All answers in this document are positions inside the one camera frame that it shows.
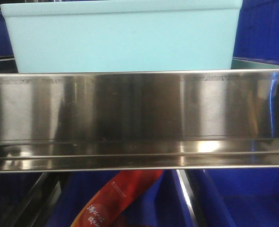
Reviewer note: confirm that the light blue plastic bin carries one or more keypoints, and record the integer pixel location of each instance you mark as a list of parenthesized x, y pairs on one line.
[(122, 35)]

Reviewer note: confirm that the dark blue bin lower middle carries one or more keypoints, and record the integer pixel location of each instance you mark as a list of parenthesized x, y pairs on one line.
[(163, 205)]

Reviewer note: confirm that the dark blue bin lower right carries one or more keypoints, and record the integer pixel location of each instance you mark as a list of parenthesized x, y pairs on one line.
[(237, 197)]

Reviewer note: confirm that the dark blue bin upper right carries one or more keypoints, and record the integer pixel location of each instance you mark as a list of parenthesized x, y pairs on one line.
[(258, 31)]

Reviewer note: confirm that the red snack package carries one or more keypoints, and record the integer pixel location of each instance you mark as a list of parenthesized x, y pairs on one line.
[(114, 197)]

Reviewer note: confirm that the stainless steel shelf rail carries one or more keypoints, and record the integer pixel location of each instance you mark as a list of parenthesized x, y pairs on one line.
[(139, 120)]

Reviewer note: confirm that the steel divider rail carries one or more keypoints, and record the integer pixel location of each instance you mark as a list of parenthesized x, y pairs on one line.
[(188, 195)]

